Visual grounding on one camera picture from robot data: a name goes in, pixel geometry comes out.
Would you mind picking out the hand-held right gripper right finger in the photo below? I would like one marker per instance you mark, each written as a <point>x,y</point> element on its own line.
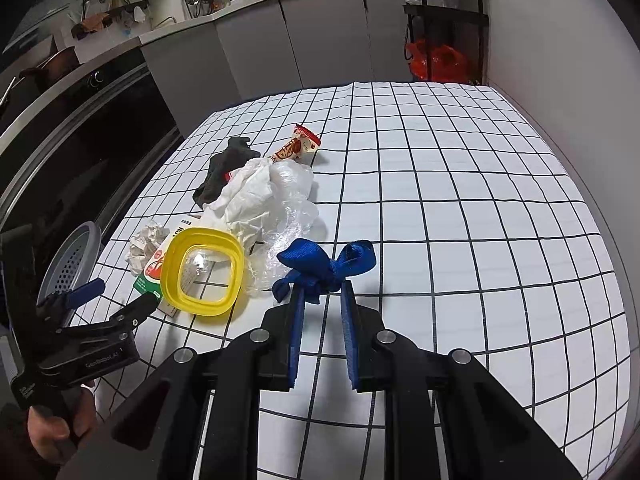
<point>350,345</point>

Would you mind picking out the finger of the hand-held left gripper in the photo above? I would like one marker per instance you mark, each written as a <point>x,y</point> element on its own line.
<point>87,290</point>
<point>137,307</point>

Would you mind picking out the person's left hand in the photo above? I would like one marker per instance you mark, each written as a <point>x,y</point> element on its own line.
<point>45,427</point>

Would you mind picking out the black built-in oven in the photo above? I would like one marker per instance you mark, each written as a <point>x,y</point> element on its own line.
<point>100,125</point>

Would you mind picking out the brown hanging cloth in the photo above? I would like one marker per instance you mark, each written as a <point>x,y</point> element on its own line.
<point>92,24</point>

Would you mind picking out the brown red snack wrapper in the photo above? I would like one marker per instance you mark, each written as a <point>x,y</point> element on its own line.
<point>300,145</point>

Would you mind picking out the white black checked tablecloth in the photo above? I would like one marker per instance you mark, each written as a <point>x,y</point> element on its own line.
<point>450,210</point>

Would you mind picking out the yellow lid with clear window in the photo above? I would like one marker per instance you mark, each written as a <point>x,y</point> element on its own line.
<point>172,260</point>

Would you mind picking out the grey perforated basket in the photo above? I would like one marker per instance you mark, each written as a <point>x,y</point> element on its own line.
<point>70,260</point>

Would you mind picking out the brown cooking pot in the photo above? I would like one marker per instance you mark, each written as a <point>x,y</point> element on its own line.
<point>55,60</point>

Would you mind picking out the white tissue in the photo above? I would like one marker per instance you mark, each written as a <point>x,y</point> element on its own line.
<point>245,190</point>

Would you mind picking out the green white carton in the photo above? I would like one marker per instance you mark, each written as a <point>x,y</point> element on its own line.
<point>151,275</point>

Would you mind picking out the clear plastic bag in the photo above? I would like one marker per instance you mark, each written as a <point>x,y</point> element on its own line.
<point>295,210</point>

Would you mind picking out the black shelf cart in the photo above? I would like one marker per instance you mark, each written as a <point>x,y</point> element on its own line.
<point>445,12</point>

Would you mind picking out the paper ball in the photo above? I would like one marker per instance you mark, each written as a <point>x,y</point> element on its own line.
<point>145,247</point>

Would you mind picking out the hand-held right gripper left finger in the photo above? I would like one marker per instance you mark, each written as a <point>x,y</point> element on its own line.
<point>294,325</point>

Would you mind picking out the grey kitchen cabinets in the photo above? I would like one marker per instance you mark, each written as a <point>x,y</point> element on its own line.
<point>300,40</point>

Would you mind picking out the dark grey sock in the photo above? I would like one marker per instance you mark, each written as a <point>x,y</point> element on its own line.
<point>220,170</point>

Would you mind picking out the red plastic bag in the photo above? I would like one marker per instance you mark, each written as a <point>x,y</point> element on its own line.
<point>437,60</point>

